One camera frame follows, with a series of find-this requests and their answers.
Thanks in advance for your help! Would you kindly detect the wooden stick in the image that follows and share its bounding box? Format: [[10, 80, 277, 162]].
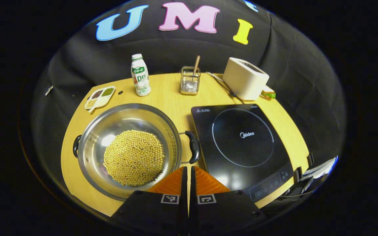
[[192, 55, 201, 81]]

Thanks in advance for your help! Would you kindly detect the toy sandwich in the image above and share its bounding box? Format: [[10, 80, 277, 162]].
[[261, 86, 277, 100]]

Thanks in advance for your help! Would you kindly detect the heap of yellow soybeans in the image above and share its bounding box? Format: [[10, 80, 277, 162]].
[[103, 130, 165, 187]]

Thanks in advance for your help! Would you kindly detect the white drink bottle green label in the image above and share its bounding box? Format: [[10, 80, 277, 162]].
[[131, 53, 151, 97]]

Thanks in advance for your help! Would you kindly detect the white toaster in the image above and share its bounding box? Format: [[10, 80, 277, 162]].
[[222, 57, 270, 101]]

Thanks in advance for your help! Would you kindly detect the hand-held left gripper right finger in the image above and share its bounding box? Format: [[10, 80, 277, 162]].
[[189, 166, 268, 235]]

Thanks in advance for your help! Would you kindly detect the black power cable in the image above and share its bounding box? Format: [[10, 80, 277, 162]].
[[209, 74, 245, 104]]

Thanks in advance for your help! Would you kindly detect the black backdrop cloth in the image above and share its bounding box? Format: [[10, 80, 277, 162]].
[[31, 0, 346, 210]]

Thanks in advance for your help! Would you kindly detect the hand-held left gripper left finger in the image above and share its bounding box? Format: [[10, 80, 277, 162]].
[[110, 166, 189, 235]]

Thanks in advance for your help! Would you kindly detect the white divided plate of beans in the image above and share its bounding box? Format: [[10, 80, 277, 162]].
[[84, 86, 116, 113]]

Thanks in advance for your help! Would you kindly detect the clear glass utensil holder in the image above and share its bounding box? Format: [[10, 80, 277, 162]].
[[180, 66, 201, 95]]

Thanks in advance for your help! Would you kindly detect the black induction cooktop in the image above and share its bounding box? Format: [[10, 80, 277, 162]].
[[191, 104, 294, 201]]

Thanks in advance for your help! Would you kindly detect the steel pot with black handles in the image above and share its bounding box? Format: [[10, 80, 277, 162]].
[[73, 103, 201, 201]]

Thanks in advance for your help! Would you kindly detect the white sheet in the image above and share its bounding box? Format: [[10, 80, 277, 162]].
[[301, 157, 339, 194]]

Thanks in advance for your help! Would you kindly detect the white power cable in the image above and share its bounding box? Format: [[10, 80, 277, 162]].
[[205, 71, 225, 82]]

